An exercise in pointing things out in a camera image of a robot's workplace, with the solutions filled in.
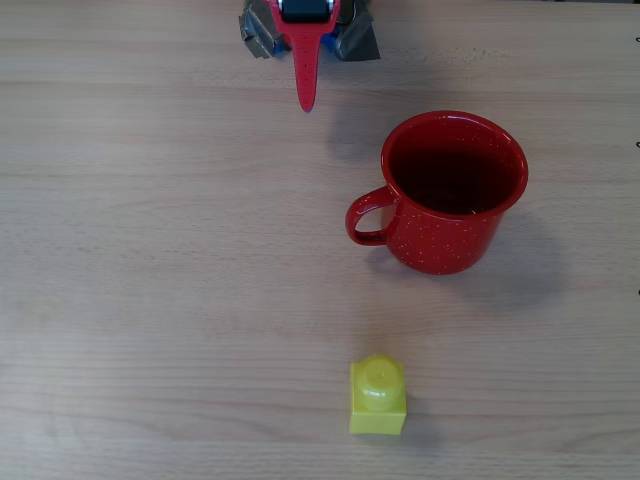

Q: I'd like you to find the yellow-green toy block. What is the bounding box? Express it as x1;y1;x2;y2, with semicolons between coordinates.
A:
348;354;407;437

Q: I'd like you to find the red speckled enamel mug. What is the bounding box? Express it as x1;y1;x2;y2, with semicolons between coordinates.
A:
344;110;530;276

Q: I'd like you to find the crumpled grey tape piece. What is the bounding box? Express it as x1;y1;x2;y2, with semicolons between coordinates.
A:
238;0;292;62
332;0;382;64

